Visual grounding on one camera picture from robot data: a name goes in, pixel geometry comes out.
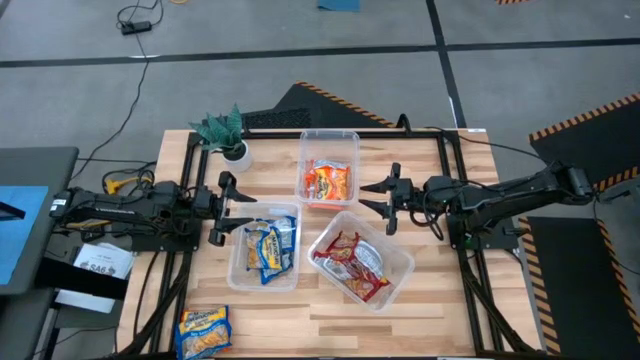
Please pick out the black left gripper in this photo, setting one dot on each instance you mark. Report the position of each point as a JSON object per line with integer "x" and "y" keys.
{"x": 220, "y": 210}

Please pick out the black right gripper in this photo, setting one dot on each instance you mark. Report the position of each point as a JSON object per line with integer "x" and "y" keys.
{"x": 404, "y": 195}

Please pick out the blue Maruchan ramen pack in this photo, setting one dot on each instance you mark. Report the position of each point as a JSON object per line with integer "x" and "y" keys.
{"x": 270, "y": 252}
{"x": 202, "y": 332}
{"x": 251, "y": 247}
{"x": 287, "y": 232}

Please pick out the clear plastic bin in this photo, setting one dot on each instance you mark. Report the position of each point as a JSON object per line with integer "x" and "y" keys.
{"x": 327, "y": 145}
{"x": 400, "y": 265}
{"x": 237, "y": 280}

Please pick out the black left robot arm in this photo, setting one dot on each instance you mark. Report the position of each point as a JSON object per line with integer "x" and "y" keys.
{"x": 125, "y": 207}

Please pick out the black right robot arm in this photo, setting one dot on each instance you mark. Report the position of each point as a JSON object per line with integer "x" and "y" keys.
{"x": 500, "y": 192}

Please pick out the green plant in white pot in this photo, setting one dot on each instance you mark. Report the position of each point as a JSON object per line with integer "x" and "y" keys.
{"x": 227, "y": 137}

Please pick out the black hazard-striped floor mat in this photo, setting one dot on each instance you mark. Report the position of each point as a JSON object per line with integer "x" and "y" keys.
{"x": 320, "y": 107}
{"x": 590, "y": 135}
{"x": 510, "y": 1}
{"x": 575, "y": 280}

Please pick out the yellow power plug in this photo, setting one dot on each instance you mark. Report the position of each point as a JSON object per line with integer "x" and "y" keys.
{"x": 112, "y": 187}

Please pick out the white printed paper sign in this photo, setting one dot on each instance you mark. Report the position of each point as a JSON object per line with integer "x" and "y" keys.
{"x": 104, "y": 260}

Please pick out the white blank paper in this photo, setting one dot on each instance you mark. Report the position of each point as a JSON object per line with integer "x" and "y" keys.
{"x": 85, "y": 301}

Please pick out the grey side table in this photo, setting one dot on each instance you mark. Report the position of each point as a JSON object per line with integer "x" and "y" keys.
{"x": 55, "y": 170}

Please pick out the blue floor mat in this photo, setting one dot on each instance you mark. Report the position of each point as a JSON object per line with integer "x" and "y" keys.
{"x": 339, "y": 5}

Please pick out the black power adapter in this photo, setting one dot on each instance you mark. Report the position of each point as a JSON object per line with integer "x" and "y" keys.
{"x": 136, "y": 26}

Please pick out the blue sheet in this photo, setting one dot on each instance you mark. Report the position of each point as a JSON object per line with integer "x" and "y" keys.
{"x": 20, "y": 235}

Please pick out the grey metal stand base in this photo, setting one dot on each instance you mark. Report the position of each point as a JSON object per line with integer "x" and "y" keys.
{"x": 620, "y": 192}

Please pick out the black aluminium rig frame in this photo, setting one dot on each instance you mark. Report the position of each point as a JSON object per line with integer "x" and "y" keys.
{"x": 400, "y": 134}

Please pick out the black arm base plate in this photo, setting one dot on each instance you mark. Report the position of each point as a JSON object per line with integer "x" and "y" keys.
{"x": 500, "y": 240}
{"x": 165, "y": 245}

